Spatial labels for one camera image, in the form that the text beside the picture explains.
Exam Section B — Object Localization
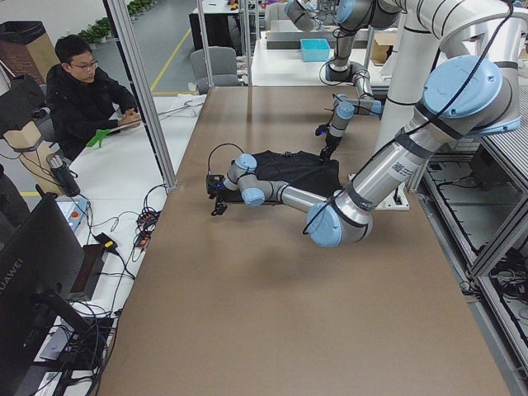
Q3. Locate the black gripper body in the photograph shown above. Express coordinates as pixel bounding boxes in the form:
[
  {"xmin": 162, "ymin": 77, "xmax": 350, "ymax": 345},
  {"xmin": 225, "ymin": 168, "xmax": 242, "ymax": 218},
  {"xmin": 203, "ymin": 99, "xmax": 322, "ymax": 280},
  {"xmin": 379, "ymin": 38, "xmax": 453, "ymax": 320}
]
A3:
[
  {"xmin": 214, "ymin": 190, "xmax": 231, "ymax": 205},
  {"xmin": 325, "ymin": 135, "xmax": 341, "ymax": 149}
]

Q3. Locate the black printed t-shirt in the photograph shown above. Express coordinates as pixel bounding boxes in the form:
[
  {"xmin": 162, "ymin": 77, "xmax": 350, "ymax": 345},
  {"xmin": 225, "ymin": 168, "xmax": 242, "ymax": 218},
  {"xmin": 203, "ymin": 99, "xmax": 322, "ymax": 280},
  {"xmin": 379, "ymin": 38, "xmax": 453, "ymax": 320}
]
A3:
[{"xmin": 222, "ymin": 150, "xmax": 342, "ymax": 204}]

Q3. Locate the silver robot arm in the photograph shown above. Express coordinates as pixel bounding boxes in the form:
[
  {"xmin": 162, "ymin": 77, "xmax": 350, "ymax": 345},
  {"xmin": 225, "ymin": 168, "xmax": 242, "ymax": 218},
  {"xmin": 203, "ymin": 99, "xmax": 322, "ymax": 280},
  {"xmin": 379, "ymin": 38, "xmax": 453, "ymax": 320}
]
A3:
[
  {"xmin": 206, "ymin": 55, "xmax": 521, "ymax": 248},
  {"xmin": 315, "ymin": 1, "xmax": 400, "ymax": 163}
]

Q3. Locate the power strip with plugs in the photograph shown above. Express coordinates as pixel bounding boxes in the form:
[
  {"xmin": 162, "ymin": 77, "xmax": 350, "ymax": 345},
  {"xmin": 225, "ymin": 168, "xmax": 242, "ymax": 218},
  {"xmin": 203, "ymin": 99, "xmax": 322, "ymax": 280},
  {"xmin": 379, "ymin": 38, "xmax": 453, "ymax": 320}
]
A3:
[{"xmin": 134, "ymin": 206, "xmax": 161, "ymax": 251}]

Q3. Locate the black power adapter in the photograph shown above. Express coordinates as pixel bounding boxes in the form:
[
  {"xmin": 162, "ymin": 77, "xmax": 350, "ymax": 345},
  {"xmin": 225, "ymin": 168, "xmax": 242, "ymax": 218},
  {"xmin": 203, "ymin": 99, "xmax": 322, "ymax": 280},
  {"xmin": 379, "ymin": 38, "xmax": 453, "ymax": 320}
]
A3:
[{"xmin": 94, "ymin": 233, "xmax": 118, "ymax": 255}]

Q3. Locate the grey office chair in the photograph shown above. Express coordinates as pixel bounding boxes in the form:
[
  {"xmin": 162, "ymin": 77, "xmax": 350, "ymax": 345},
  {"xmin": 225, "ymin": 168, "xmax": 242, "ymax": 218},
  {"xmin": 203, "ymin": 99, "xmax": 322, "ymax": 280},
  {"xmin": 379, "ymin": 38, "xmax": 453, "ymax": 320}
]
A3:
[{"xmin": 190, "ymin": 46, "xmax": 240, "ymax": 94}]

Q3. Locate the green tablet stand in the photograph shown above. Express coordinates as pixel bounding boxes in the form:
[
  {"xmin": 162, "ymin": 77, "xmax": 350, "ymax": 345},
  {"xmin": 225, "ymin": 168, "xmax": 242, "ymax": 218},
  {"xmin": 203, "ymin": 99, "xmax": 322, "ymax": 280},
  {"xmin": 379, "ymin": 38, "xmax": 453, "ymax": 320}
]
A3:
[{"xmin": 86, "ymin": 129, "xmax": 111, "ymax": 149}]

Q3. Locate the teach pendant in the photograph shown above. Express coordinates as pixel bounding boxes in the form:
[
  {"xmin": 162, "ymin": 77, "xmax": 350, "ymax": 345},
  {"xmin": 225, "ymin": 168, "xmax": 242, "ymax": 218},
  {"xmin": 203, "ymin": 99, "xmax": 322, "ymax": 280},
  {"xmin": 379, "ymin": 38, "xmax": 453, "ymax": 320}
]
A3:
[{"xmin": 56, "ymin": 197, "xmax": 87, "ymax": 232}]

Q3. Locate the black thermos bottle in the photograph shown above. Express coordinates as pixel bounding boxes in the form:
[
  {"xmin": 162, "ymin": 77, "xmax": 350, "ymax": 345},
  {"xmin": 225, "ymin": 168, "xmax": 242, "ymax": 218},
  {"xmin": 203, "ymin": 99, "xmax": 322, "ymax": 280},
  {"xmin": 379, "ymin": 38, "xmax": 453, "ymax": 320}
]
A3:
[{"xmin": 46, "ymin": 153, "xmax": 81, "ymax": 197}]

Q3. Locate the seated man black jacket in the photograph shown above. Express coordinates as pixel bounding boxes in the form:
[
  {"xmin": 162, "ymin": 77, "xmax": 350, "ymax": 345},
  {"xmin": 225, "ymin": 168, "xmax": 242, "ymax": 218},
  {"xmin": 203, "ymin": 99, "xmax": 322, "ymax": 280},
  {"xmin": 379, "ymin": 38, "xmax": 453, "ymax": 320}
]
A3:
[{"xmin": 46, "ymin": 35, "xmax": 141, "ymax": 161}]

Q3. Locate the black Huawei monitor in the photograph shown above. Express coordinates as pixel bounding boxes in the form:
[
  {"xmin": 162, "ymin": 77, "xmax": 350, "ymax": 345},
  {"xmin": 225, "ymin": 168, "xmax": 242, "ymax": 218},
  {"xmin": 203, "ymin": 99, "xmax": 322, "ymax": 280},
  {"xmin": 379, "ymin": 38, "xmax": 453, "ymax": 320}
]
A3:
[{"xmin": 1, "ymin": 194, "xmax": 84, "ymax": 395}]

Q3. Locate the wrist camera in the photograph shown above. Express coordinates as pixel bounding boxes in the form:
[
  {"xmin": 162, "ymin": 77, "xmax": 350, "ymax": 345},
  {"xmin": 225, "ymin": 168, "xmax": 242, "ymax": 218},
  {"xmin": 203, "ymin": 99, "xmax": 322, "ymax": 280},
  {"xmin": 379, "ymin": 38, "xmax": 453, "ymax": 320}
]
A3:
[
  {"xmin": 205, "ymin": 174, "xmax": 224, "ymax": 196},
  {"xmin": 314, "ymin": 124, "xmax": 329, "ymax": 136}
]

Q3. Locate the aluminium frame post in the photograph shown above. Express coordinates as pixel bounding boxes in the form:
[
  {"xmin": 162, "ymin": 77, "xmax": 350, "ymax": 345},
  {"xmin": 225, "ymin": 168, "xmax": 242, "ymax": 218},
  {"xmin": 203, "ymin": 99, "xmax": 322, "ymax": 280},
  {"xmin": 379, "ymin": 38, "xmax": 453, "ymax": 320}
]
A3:
[{"xmin": 103, "ymin": 0, "xmax": 177, "ymax": 191}]

